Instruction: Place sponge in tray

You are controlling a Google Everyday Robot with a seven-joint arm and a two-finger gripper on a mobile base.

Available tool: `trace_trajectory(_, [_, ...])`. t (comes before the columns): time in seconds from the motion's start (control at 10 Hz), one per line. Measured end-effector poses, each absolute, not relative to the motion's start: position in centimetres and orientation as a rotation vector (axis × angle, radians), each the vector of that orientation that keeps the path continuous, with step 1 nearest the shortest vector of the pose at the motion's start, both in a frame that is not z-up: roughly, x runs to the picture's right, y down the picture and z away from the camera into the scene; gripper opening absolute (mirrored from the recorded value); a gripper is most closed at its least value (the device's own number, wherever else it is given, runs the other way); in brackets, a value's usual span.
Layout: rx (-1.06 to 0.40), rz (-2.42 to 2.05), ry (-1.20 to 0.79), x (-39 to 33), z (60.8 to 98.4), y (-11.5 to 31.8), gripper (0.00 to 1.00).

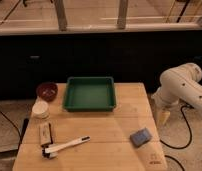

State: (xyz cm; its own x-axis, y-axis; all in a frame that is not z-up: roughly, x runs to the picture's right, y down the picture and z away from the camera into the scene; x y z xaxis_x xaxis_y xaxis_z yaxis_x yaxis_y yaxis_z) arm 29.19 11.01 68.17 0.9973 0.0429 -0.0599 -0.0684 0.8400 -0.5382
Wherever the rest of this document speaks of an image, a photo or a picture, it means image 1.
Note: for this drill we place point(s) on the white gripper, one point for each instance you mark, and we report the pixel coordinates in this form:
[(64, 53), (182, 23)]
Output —
[(163, 99)]

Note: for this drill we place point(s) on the blue sponge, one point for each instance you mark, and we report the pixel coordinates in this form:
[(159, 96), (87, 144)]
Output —
[(140, 137)]

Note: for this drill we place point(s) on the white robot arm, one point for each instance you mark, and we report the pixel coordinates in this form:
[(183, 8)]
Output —
[(178, 83)]

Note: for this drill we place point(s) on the green plastic tray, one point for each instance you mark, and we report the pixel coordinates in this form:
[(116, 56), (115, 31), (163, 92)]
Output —
[(88, 94)]

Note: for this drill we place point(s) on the dark red bowl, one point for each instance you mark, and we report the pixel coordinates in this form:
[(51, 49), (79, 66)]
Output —
[(47, 91)]

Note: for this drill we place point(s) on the wooden block with black side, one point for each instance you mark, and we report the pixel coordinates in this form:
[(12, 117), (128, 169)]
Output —
[(45, 134)]

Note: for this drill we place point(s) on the white dish brush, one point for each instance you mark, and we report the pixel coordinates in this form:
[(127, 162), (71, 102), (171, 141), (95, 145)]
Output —
[(52, 150)]

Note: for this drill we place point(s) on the white round jar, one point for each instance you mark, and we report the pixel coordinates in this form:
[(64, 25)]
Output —
[(40, 110)]

